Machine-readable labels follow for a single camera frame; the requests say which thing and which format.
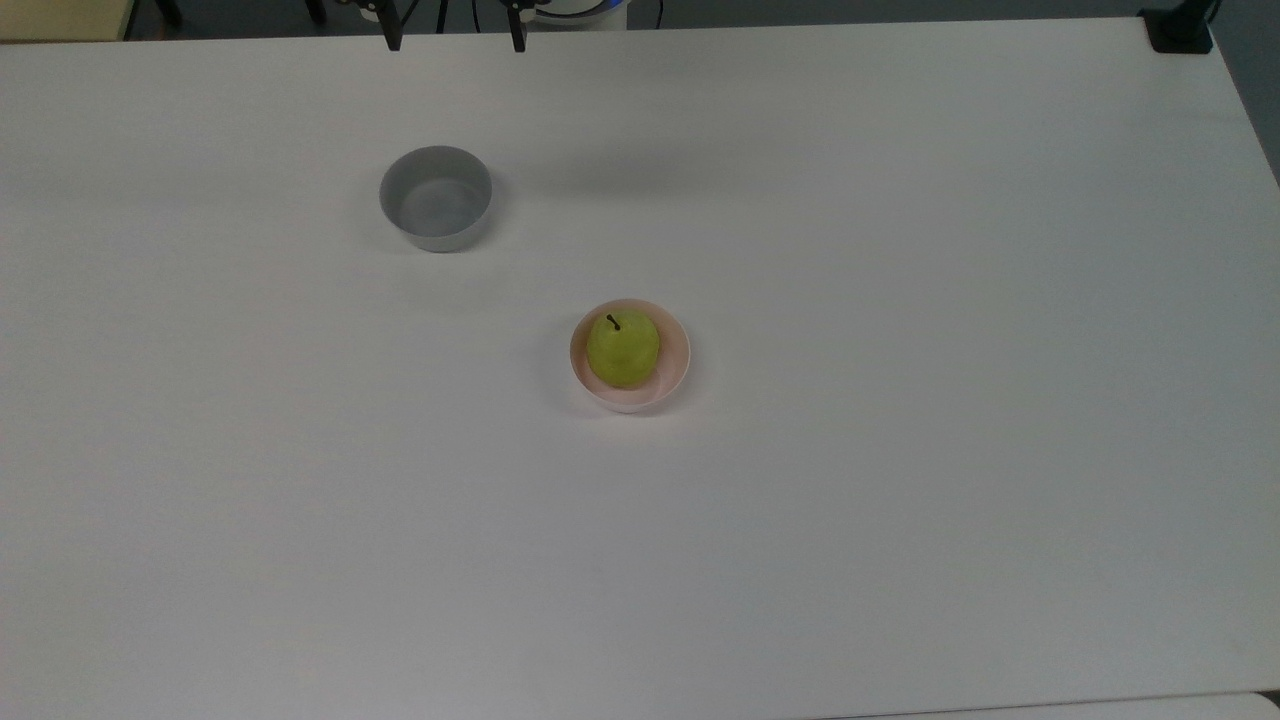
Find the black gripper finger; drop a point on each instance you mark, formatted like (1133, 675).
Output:
(392, 30)
(517, 30)

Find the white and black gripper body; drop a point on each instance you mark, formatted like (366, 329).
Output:
(371, 7)

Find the green pear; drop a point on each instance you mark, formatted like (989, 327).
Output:
(622, 349)

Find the grey bowl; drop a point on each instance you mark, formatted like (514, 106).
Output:
(436, 200)

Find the pink bowl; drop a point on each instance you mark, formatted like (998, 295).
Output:
(677, 372)

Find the black chair leg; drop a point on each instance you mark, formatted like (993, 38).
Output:
(316, 10)
(168, 10)

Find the yellowish wooden furniture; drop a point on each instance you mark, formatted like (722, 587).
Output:
(60, 18)

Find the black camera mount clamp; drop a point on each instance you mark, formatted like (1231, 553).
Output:
(1180, 32)

